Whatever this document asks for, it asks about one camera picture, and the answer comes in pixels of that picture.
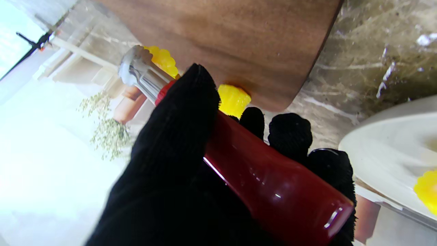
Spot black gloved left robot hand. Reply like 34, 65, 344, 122
85, 63, 358, 246

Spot yellow corn chunk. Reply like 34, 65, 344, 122
413, 170, 437, 216
143, 45, 180, 79
218, 84, 252, 118

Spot red-handled steel tongs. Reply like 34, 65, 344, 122
118, 45, 354, 246

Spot printed kitchen scene backdrop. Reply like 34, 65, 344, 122
0, 32, 437, 246

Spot brown wooden cutting board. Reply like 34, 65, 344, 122
94, 0, 344, 112

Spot black tripod stand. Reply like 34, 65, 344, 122
0, 30, 58, 82

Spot white round plate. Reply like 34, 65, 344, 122
338, 96, 437, 222

